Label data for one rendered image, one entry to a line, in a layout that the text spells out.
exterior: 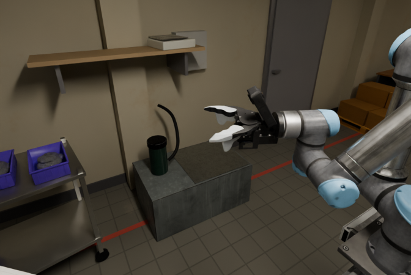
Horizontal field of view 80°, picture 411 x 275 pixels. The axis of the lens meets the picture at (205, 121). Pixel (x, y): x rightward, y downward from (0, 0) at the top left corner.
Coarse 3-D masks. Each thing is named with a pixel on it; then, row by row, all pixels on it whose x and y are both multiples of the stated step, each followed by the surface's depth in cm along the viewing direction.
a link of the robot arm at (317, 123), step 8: (304, 112) 65; (312, 112) 65; (320, 112) 65; (328, 112) 65; (304, 120) 63; (312, 120) 63; (320, 120) 64; (328, 120) 64; (336, 120) 64; (304, 128) 63; (312, 128) 63; (320, 128) 64; (328, 128) 64; (336, 128) 64; (304, 136) 65; (312, 136) 65; (320, 136) 65; (328, 136) 67; (312, 144) 66; (320, 144) 66
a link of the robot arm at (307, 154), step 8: (296, 144) 70; (304, 144) 67; (296, 152) 70; (304, 152) 68; (312, 152) 66; (320, 152) 66; (296, 160) 71; (304, 160) 66; (312, 160) 64; (296, 168) 71; (304, 168) 66; (304, 176) 71
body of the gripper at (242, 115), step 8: (240, 112) 66; (248, 112) 66; (256, 112) 65; (280, 112) 65; (240, 120) 62; (248, 120) 63; (256, 120) 63; (280, 120) 63; (256, 128) 62; (264, 128) 65; (272, 128) 68; (280, 128) 63; (240, 136) 64; (248, 136) 65; (256, 136) 64; (264, 136) 66; (272, 136) 66; (280, 136) 65; (240, 144) 65; (256, 144) 65
